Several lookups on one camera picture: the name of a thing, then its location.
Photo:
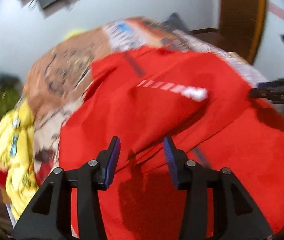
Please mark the wooden door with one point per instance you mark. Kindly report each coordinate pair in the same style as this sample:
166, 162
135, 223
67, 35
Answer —
241, 26

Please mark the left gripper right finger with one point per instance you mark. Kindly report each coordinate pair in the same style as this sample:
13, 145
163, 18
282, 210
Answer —
235, 213

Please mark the grey neck pillow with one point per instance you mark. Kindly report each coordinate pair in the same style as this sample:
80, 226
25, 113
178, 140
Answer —
7, 80

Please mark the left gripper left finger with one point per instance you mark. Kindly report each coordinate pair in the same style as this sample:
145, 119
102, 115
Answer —
48, 214

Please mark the red jacket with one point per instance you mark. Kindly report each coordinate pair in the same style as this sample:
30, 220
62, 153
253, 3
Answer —
145, 95

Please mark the printed newspaper pattern blanket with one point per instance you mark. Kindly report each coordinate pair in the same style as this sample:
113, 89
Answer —
58, 82

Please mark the yellow foam headboard guard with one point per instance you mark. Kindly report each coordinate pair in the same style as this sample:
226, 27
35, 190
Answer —
74, 33

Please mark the dark blue clothing on chair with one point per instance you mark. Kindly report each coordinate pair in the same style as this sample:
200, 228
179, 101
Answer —
174, 22

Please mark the yellow cartoon blanket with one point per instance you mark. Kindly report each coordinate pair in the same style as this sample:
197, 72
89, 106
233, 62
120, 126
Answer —
16, 157

